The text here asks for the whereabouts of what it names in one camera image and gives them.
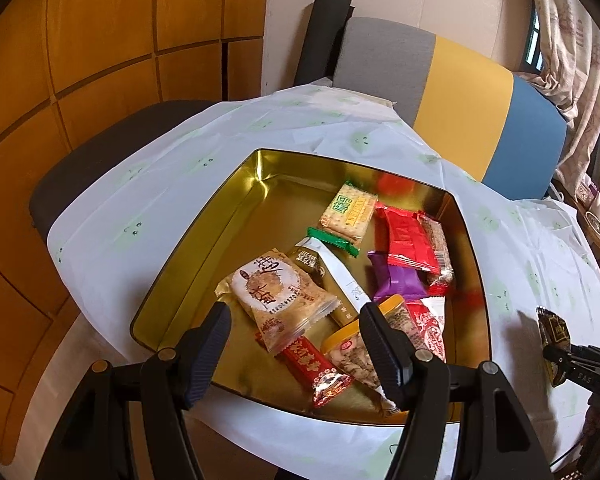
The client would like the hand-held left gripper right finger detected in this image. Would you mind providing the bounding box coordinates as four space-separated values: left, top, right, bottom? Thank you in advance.
358 302 553 480

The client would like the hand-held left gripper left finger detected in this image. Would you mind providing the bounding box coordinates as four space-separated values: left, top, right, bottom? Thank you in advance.
35 301 233 480

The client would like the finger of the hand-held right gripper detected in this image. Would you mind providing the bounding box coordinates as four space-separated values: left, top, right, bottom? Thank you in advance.
542 342 600 363

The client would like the orange-edged peanut packet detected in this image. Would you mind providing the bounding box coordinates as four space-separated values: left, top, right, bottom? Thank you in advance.
321 295 412 413

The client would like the black gold-framed snack packet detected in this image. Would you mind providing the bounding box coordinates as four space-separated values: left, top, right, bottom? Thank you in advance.
536 306 573 387

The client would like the red and white snack packet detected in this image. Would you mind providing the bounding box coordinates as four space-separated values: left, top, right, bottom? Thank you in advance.
405 297 448 363

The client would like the purple snack packet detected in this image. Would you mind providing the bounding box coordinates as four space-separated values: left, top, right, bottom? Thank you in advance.
367 251 428 303

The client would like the red flower-print snack packet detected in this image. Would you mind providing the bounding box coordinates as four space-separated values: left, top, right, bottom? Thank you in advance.
277 345 355 409

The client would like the beige round pastry packet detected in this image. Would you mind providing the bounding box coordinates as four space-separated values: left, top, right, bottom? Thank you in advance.
215 248 340 354

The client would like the long white gold packet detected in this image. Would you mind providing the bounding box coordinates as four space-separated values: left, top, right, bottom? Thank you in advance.
307 240 373 328

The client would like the gold tin box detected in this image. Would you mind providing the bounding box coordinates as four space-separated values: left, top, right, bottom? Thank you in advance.
130 148 493 426

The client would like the plain red snack packet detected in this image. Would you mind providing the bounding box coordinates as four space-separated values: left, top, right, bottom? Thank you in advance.
375 202 441 273

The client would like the sesame bar packet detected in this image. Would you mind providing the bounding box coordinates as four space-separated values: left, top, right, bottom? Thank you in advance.
417 210 456 297

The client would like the dark brown glossy snack packet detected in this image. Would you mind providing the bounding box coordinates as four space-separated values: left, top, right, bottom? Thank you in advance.
286 246 327 286

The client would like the green-ended cracker packet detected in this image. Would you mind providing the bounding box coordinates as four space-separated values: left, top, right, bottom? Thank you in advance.
307 181 379 257

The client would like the round serving tray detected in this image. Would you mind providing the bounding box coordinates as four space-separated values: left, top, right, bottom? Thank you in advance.
582 210 600 243

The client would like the pale printed tablecloth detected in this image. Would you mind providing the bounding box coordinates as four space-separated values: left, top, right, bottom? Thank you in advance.
46 82 600 480

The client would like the dark grey chair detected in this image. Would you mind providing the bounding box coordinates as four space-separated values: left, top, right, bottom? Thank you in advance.
28 100 221 233

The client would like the grey yellow blue chair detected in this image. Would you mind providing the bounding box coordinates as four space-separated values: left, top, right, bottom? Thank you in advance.
332 16 567 200

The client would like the dark window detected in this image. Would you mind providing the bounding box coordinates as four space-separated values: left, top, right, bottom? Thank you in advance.
520 7 546 73

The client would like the patterned beige curtain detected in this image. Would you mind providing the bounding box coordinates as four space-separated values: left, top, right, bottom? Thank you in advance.
525 0 600 196

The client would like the black rolled mat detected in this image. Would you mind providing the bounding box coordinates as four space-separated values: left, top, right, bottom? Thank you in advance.
294 0 355 86

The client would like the wooden panel wardrobe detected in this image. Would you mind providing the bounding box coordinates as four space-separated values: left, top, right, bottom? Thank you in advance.
0 0 271 461

